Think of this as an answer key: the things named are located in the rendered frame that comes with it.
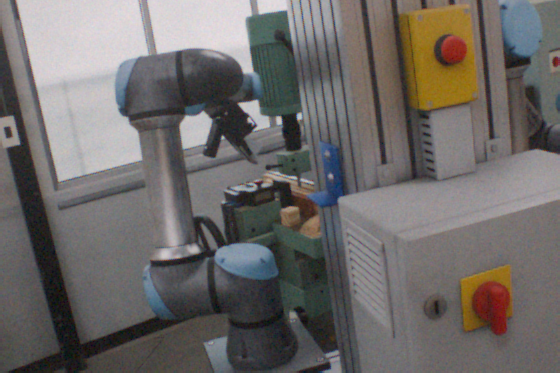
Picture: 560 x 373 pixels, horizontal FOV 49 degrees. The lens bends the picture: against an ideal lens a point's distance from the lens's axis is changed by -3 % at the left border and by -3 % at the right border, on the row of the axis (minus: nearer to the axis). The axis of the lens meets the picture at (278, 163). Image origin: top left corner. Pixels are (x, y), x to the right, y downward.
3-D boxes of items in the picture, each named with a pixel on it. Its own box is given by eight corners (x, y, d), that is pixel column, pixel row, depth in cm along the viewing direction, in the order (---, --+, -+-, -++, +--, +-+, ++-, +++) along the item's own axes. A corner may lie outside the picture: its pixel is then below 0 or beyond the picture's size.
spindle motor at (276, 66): (250, 116, 201) (234, 18, 195) (297, 105, 209) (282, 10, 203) (277, 119, 186) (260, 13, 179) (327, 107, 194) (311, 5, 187)
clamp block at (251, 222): (225, 230, 198) (219, 203, 196) (262, 218, 204) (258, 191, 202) (246, 240, 185) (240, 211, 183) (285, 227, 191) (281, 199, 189)
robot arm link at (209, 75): (234, 35, 121) (258, 65, 169) (179, 44, 121) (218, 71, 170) (243, 94, 121) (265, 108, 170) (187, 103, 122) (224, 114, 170)
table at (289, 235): (199, 224, 218) (195, 207, 217) (275, 200, 232) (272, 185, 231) (286, 271, 166) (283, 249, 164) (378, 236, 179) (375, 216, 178)
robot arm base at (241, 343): (308, 357, 125) (300, 314, 123) (235, 378, 122) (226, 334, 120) (286, 327, 140) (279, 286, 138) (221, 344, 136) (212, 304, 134)
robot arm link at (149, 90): (220, 321, 122) (178, 43, 121) (146, 330, 123) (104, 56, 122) (229, 306, 134) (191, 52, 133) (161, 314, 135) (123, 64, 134)
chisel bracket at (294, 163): (279, 178, 203) (275, 153, 201) (315, 167, 210) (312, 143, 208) (291, 182, 197) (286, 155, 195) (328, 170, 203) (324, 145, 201)
